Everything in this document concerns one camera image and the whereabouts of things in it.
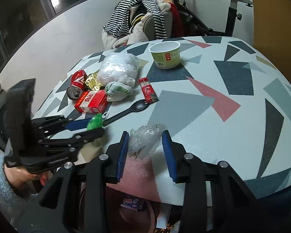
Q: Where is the green instant noodle cup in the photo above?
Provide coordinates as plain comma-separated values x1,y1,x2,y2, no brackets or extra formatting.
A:
149,41,181,70

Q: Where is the wooden door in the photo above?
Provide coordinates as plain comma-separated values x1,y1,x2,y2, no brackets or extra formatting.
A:
251,0,291,83

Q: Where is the geometric patterned table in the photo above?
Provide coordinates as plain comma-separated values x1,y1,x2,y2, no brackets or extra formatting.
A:
30,36,291,205

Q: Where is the person's left hand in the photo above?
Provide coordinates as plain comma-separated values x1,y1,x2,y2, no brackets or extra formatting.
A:
5,167,51,186

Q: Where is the gold foil wrapper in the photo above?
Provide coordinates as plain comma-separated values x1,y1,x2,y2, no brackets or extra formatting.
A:
84,70,103,91

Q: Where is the red cigarette box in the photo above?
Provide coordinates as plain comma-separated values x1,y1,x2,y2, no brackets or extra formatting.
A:
74,90,109,113

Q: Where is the black-white striped shirt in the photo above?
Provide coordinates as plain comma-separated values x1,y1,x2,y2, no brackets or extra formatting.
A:
103,0,169,39

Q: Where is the person's left forearm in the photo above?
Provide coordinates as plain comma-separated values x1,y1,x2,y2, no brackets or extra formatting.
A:
0,154,37,229

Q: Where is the white plastic bag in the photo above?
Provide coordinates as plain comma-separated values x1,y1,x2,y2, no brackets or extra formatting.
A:
97,53,140,88

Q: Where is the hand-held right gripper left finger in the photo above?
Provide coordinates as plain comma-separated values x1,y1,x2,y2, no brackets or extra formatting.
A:
15,131,130,233

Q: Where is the dark glass window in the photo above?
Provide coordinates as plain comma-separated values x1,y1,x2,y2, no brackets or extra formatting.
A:
0,0,59,85

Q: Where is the brown trash bin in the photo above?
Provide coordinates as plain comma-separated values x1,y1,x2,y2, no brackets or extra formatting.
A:
104,184,165,233

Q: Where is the black plastic spoon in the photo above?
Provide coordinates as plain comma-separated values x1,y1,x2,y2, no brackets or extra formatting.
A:
102,99,149,127

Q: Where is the small green wrapper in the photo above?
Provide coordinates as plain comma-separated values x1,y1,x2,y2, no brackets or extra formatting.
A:
87,113,104,130

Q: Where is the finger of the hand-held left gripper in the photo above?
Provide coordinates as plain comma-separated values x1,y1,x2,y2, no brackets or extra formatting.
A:
31,115,94,137
36,127,105,151

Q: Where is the black exercise bike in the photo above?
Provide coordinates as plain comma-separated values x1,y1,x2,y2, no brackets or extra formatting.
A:
160,0,254,38

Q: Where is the clear plastic wrapper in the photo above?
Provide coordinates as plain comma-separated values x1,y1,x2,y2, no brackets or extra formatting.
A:
128,124,166,161

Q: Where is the green-print plastic bag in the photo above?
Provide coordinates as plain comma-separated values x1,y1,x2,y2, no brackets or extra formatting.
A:
104,79,136,102

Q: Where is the blue-purple snack packet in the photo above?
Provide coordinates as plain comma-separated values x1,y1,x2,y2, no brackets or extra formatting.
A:
120,195,148,210

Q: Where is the red toothpick container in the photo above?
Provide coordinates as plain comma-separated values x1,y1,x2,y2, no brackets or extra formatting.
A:
139,77,158,103

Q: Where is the red scarf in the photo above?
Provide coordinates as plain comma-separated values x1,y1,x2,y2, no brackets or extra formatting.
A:
168,2,185,38

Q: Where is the striped clothes pile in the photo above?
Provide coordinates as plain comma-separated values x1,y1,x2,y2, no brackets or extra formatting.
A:
102,0,171,50

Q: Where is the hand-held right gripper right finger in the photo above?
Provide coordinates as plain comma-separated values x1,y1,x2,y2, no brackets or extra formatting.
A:
161,130,269,233

